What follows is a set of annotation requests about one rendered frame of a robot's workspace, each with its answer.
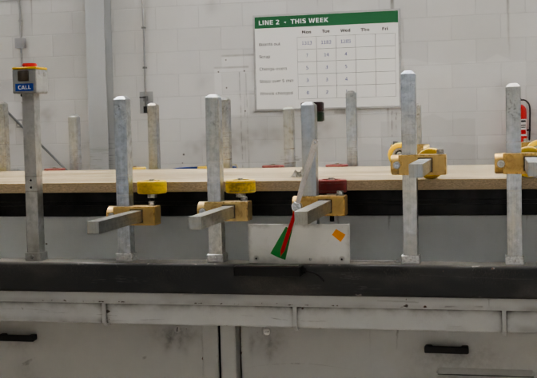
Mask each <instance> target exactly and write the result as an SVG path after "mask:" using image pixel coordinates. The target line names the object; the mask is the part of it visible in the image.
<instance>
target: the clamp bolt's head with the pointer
mask: <svg viewBox="0 0 537 378"><path fill-rule="evenodd" d="M292 207H293V209H294V210H298V209H300V205H299V204H298V203H295V204H294V205H293V206H292ZM294 221H295V218H294V211H293V214H292V218H291V221H290V223H289V226H288V230H287V233H286V235H285V238H284V242H283V245H282V247H281V250H280V255H282V254H283V252H284V251H285V248H286V245H287V243H288V239H289V236H290V233H291V231H292V227H293V224H294Z"/></svg>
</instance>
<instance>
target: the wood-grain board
mask: <svg viewBox="0 0 537 378"><path fill-rule="evenodd" d="M301 169H302V167H286V168H227V169H224V192H225V181H226V180H231V179H237V178H243V179H254V180H255V181H256V191H298V190H299V187H300V182H301V178H302V177H290V176H292V174H293V172H294V170H296V171H297V172H300V170H301ZM318 177H319V179H325V178H329V177H334V178H343V179H346V180H347V191H349V190H402V175H392V174H391V166H345V167H318ZM149 179H154V180H166V183H167V192H208V190H207V169H133V192H134V193H137V182H138V181H145V180H149ZM42 189H43V193H116V169H109V170H50V171H42ZM448 189H507V175H506V174H503V173H495V165H448V166H447V174H446V175H440V176H439V177H437V178H433V179H427V178H425V177H418V190H448ZM522 189H537V177H530V178H528V177H522ZM0 193H26V188H25V171H0Z"/></svg>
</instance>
